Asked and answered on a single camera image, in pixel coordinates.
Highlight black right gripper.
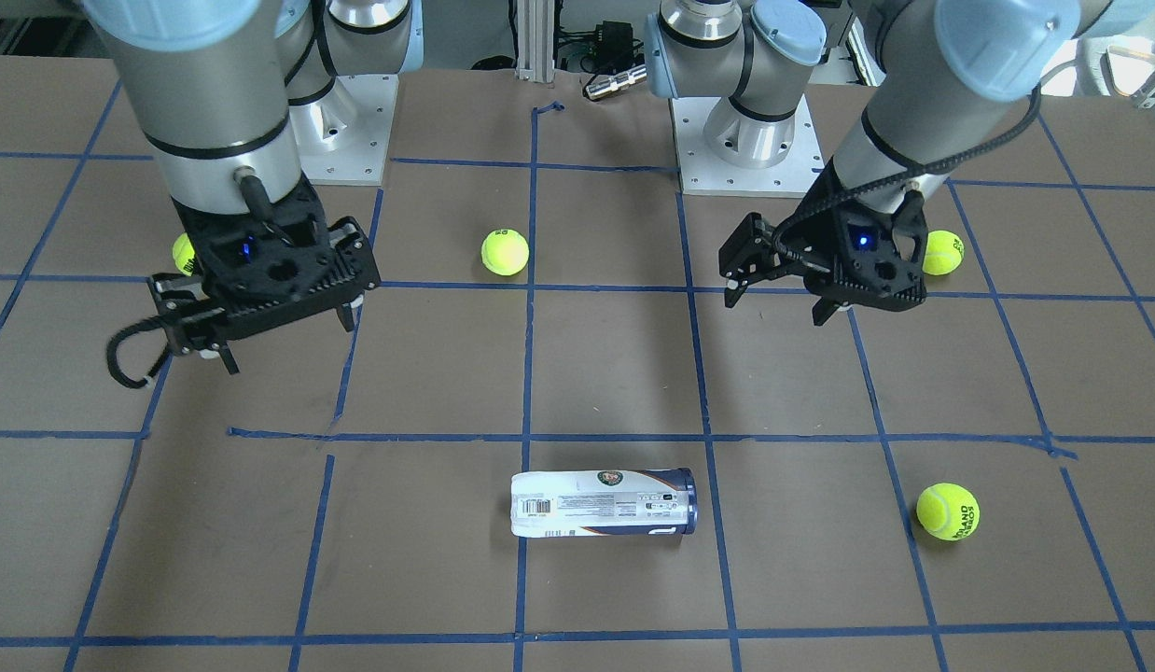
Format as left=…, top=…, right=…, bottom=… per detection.
left=148, top=177, right=382, bottom=375

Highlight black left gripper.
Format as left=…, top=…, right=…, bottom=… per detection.
left=720, top=165, right=927, bottom=327

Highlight white blue tennis ball can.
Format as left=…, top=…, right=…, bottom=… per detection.
left=509, top=468, right=700, bottom=539

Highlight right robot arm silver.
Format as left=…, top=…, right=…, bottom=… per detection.
left=83, top=1, right=424, bottom=388

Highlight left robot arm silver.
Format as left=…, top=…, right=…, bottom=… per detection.
left=643, top=1, right=1155, bottom=324

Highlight Wilson 3 tennis ball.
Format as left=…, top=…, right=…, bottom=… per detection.
left=171, top=233, right=201, bottom=276

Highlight tennis ball centre back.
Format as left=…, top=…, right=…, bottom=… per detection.
left=480, top=229, right=531, bottom=277

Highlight tennis ball Roland Garros print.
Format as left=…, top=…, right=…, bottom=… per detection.
left=914, top=483, right=981, bottom=543

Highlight silver metal cylinder connector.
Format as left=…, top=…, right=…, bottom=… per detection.
left=582, top=64, right=648, bottom=102

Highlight black power adapter box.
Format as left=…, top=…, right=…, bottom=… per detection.
left=589, top=21, right=636, bottom=72

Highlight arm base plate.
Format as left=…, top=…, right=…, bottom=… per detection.
left=671, top=97, right=826, bottom=199
left=290, top=74, right=398, bottom=187

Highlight aluminium profile post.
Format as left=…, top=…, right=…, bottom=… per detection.
left=512, top=0, right=559, bottom=88

